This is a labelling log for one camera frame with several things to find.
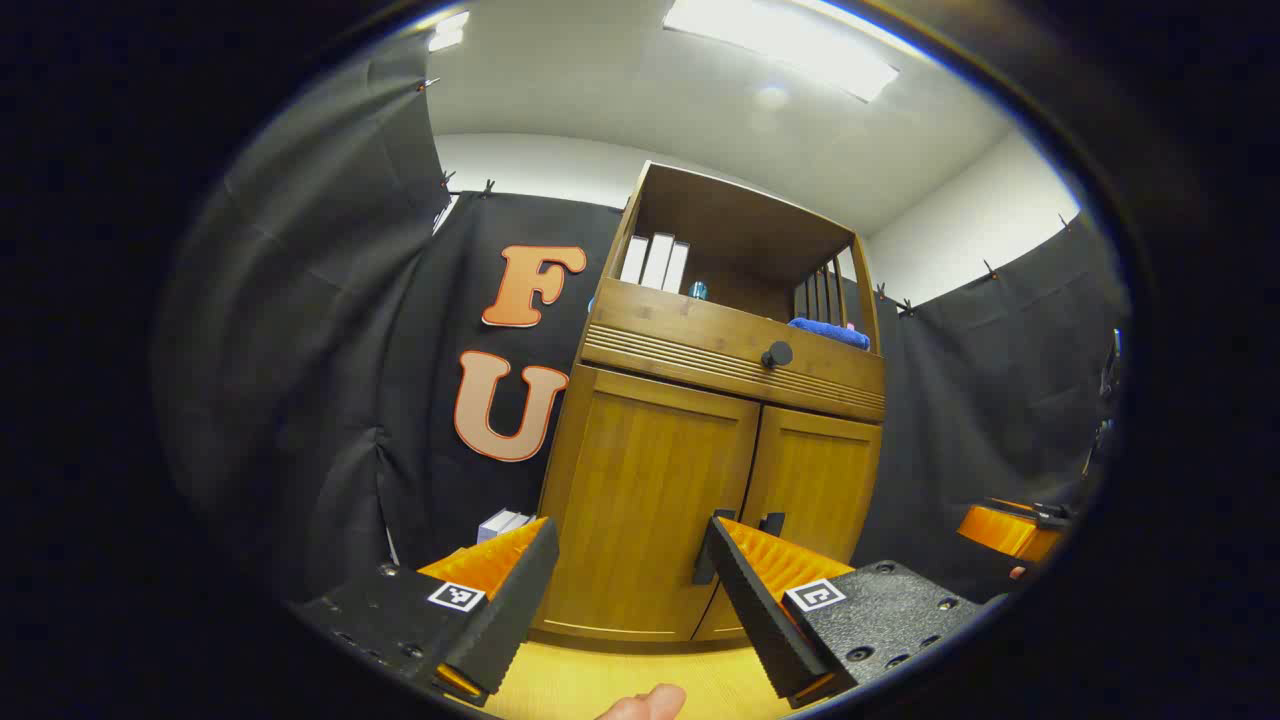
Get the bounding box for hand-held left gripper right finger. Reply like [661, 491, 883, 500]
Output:
[703, 515, 989, 711]

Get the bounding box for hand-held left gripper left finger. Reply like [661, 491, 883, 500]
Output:
[288, 515, 561, 709]

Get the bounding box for wooden cabinet door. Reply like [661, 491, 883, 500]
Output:
[695, 405, 884, 643]
[535, 365, 761, 641]

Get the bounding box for wooden double-door shoe cabinet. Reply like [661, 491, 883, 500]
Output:
[530, 160, 888, 651]

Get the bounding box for blue folded towel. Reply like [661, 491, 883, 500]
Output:
[788, 317, 871, 352]

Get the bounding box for wooden grooved drawer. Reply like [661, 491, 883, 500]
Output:
[580, 278, 886, 421]

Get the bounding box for black backdrop cloth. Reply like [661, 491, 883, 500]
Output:
[155, 30, 1131, 601]

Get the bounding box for large ceiling light panel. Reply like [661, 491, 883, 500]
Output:
[662, 0, 899, 103]

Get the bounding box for small ceiling light panel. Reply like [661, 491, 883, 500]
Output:
[428, 10, 471, 53]

